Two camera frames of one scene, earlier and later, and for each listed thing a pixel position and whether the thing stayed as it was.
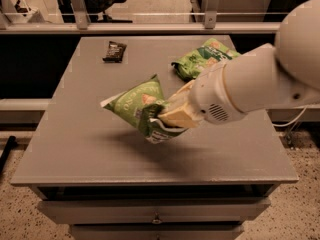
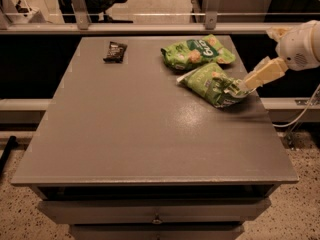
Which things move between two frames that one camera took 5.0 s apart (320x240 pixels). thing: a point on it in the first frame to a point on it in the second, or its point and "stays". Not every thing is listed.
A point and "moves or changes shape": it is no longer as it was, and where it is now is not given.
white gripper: (209, 91) to (294, 49)
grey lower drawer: (156, 231) stays
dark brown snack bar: (115, 53) stays
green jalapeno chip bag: (140, 105) moves or changes shape
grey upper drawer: (154, 210) stays
